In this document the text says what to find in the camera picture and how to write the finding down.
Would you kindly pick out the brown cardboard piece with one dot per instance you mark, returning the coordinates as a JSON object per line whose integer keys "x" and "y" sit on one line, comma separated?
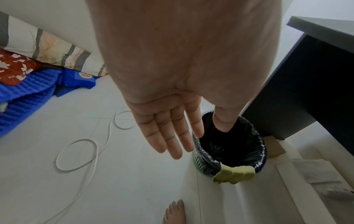
{"x": 275, "y": 147}

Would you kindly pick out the dark desk with grey top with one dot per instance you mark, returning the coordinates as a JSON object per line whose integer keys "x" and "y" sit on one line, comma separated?
{"x": 298, "y": 87}

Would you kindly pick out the black bin bag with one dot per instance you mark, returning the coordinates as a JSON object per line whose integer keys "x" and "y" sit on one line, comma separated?
{"x": 235, "y": 146}

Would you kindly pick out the red floral cloth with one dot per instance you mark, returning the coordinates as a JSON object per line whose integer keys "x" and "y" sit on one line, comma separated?
{"x": 13, "y": 67}

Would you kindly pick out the green waste basket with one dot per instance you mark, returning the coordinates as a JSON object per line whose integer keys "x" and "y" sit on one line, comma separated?
{"x": 199, "y": 160}

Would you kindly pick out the person's foot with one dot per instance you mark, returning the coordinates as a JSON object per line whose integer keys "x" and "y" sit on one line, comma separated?
{"x": 174, "y": 213}

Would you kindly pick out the white plastic bag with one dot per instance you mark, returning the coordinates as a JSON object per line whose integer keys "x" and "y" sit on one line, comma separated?
{"x": 318, "y": 170}

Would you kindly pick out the person's left hand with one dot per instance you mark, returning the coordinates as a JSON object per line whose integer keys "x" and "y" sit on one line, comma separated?
{"x": 179, "y": 54}

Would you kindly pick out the white slipper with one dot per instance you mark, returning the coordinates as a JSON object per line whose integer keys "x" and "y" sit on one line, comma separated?
{"x": 340, "y": 193}

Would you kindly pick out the striped pillow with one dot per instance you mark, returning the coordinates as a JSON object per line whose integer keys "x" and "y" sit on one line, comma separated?
{"x": 41, "y": 46}

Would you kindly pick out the blue packet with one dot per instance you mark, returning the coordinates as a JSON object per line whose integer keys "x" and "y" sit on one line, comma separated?
{"x": 78, "y": 77}

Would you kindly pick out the white flat board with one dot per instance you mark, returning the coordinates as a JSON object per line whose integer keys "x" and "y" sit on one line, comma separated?
{"x": 279, "y": 194}

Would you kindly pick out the yellow-green crumpled paper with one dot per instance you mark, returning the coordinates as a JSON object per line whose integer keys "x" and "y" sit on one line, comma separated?
{"x": 235, "y": 175}

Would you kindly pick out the blue knitted blanket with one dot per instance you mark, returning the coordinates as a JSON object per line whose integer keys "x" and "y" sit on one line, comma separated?
{"x": 25, "y": 96}

